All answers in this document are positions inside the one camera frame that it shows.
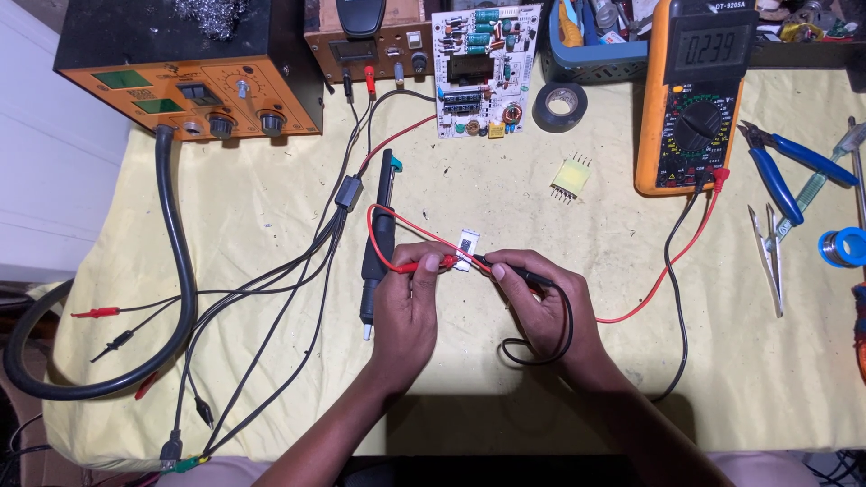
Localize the person's right hand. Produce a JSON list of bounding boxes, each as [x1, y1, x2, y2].
[[484, 249, 604, 381]]

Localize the person's left hand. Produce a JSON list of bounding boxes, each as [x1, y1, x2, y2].
[[371, 241, 457, 393]]

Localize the black multimeter probe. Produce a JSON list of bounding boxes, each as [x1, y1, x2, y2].
[[472, 253, 557, 289]]

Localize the red multimeter probe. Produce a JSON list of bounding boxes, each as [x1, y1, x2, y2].
[[395, 254, 462, 275]]

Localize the yellow table cloth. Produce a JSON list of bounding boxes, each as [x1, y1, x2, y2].
[[42, 66, 866, 472]]

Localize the small white circuit board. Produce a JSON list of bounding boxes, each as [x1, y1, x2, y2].
[[453, 229, 480, 273]]

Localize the yellow transformer with pins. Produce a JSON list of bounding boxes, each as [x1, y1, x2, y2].
[[548, 153, 594, 204]]

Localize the black electrical tape roll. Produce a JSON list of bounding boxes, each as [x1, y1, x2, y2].
[[532, 81, 589, 134]]

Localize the metal tweezers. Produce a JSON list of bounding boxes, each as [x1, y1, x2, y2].
[[747, 203, 786, 319]]

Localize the orange digital multimeter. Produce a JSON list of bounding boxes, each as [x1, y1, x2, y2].
[[634, 0, 760, 198]]

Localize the blue plastic basket of tools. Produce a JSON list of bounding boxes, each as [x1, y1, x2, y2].
[[539, 0, 652, 86]]

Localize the large white circuit board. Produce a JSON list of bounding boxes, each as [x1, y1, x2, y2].
[[430, 3, 543, 140]]

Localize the red alligator clip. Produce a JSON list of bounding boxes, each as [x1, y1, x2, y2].
[[133, 370, 161, 401]]

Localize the brown bench power supply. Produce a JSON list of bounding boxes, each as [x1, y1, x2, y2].
[[303, 0, 438, 86]]

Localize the black hook clip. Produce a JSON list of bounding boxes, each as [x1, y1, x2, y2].
[[89, 329, 135, 364]]

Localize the blue solder spool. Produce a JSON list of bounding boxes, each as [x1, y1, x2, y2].
[[816, 226, 866, 269]]

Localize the multicoloured cloth item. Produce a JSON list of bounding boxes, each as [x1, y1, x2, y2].
[[850, 282, 866, 385]]

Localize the black handset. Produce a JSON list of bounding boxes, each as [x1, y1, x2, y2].
[[335, 0, 387, 39]]

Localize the orange black rework station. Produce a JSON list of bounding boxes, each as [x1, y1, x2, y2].
[[53, 0, 326, 143]]

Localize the thin metal rod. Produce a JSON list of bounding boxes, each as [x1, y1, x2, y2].
[[848, 115, 866, 232]]

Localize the steel wool tuft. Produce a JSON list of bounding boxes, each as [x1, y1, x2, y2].
[[172, 0, 252, 42]]

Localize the white cabinet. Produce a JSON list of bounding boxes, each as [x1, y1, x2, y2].
[[0, 0, 134, 285]]

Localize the tray of electronic parts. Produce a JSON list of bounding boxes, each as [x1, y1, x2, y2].
[[750, 0, 866, 70]]

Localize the red multimeter lead wire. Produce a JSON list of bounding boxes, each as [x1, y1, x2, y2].
[[367, 168, 730, 324]]

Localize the black soldering iron handle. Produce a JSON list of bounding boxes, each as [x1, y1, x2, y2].
[[359, 149, 404, 342]]

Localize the black cable bundle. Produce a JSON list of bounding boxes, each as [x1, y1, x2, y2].
[[118, 87, 438, 461]]

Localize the black multimeter lead wire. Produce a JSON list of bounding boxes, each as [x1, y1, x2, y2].
[[498, 170, 713, 404]]

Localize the black ferrite cable box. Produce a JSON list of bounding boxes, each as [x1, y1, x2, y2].
[[334, 175, 365, 211]]

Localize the thin red wire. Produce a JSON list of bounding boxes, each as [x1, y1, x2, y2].
[[357, 114, 438, 175]]

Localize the thick black hose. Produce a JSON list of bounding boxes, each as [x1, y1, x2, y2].
[[3, 124, 199, 402]]

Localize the blue handled cutters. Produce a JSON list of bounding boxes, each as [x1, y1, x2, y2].
[[737, 120, 861, 227]]

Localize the black cable plug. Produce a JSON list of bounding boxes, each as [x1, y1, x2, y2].
[[158, 429, 184, 472]]

